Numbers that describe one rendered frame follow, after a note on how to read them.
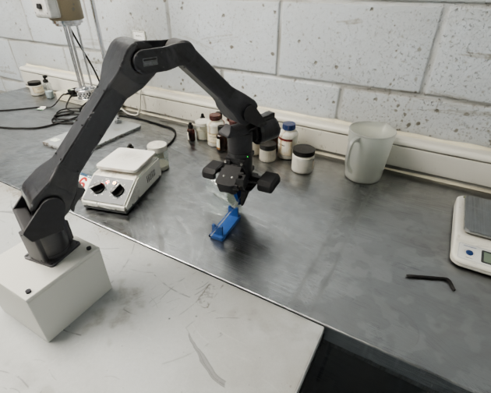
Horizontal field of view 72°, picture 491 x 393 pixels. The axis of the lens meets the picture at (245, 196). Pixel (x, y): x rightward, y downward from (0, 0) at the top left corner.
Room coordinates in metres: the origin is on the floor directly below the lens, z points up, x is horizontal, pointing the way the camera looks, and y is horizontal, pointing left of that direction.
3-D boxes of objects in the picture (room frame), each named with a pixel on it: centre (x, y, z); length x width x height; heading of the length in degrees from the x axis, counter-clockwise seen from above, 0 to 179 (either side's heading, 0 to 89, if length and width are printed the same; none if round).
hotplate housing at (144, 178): (0.80, 0.33, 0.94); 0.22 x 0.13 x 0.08; 166
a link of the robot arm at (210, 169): (0.71, 0.01, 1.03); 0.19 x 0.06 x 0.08; 65
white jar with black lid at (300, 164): (0.93, -0.18, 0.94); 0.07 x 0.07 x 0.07
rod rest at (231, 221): (0.63, 0.05, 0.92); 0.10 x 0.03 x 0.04; 155
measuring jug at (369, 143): (0.87, -0.34, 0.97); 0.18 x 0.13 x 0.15; 131
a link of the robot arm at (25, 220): (0.44, 0.34, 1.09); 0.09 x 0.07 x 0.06; 40
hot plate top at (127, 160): (0.83, 0.33, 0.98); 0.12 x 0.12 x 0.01; 76
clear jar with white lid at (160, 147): (0.94, 0.27, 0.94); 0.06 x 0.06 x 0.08
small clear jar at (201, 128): (1.17, 0.16, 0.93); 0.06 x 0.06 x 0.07
